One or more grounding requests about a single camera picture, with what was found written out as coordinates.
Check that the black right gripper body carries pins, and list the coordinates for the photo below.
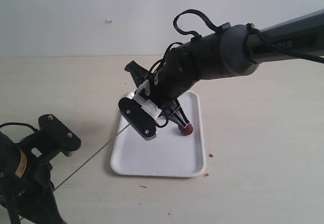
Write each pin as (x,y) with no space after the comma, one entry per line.
(177,75)

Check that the white plastic tray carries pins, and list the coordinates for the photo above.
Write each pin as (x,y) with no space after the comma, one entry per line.
(170,154)

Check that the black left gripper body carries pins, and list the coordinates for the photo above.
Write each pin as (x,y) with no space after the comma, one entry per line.
(22,177)

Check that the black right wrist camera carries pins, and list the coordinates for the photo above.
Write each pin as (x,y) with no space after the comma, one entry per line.
(140,112)

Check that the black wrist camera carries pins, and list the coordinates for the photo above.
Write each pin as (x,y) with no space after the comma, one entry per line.
(140,112)
(52,138)

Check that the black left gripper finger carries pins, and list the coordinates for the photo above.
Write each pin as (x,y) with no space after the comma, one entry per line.
(42,209)

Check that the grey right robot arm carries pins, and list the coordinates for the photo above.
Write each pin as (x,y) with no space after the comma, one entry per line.
(229,51)

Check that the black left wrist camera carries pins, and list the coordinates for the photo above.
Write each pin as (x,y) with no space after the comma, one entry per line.
(52,138)

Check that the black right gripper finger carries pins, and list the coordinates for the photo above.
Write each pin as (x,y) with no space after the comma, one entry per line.
(139,74)
(175,113)

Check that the dark red date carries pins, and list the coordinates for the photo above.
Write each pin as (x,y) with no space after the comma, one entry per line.
(187,130)

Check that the thin metal skewer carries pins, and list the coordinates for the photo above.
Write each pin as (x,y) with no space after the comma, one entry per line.
(90,158)

